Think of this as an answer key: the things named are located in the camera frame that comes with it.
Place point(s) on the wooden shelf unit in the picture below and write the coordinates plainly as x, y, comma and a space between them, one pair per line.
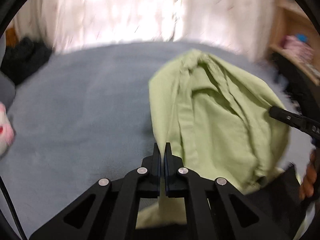
290, 19

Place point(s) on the white floral curtain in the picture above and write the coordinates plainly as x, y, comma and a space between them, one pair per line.
240, 26

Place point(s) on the person's right hand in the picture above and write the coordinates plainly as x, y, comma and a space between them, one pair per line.
306, 189

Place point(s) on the green and black jacket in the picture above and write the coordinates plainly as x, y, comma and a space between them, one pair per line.
215, 116

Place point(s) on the black clothes pile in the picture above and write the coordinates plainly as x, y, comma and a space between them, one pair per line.
24, 60

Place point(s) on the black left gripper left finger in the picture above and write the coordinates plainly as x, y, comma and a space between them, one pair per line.
151, 182

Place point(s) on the pink white cat plush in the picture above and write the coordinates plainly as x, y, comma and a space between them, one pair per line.
7, 133

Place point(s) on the pink boxes stack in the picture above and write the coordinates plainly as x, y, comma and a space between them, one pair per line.
298, 49

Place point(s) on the blue-grey bed blanket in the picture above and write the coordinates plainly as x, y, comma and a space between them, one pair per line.
86, 115

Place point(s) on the grey pillow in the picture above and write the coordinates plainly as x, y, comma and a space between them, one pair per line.
7, 88

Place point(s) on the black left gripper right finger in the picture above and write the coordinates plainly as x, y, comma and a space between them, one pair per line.
176, 184

